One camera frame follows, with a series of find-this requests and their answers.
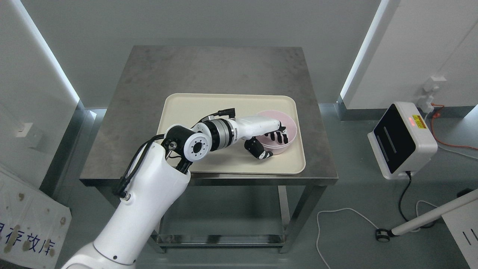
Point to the beige plastic tray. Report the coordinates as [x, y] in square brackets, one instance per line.
[188, 108]

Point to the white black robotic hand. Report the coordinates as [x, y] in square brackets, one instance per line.
[257, 125]

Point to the pink bowl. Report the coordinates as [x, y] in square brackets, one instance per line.
[280, 144]

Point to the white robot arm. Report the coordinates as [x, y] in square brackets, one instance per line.
[155, 178]

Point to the white wall box left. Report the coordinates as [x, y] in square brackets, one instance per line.
[30, 135]

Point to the white black box device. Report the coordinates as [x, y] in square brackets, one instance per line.
[401, 141]

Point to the white wheeled stand leg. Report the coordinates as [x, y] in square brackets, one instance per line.
[457, 213]

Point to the stainless steel table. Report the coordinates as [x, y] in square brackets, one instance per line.
[152, 73]

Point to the white wall socket plug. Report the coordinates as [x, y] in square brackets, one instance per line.
[430, 87]

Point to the white sign with blue text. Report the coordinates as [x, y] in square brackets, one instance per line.
[33, 226]

